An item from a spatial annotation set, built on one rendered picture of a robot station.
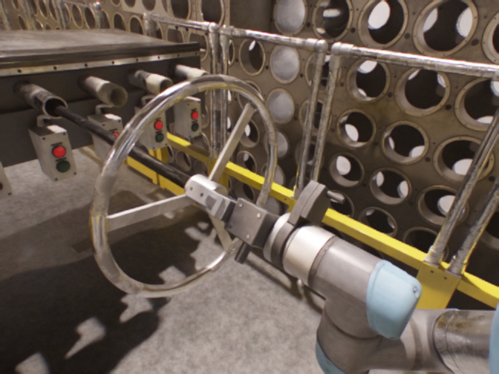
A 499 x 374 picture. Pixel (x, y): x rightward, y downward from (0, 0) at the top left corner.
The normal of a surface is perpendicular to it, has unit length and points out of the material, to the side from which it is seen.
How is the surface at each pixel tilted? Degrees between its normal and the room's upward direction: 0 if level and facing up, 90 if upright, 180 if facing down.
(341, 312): 90
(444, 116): 90
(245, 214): 51
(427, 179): 90
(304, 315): 0
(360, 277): 36
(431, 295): 90
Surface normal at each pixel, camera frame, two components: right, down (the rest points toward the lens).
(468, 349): -0.99, -0.11
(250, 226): -0.48, -0.26
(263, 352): 0.05, -0.85
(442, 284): -0.66, 0.36
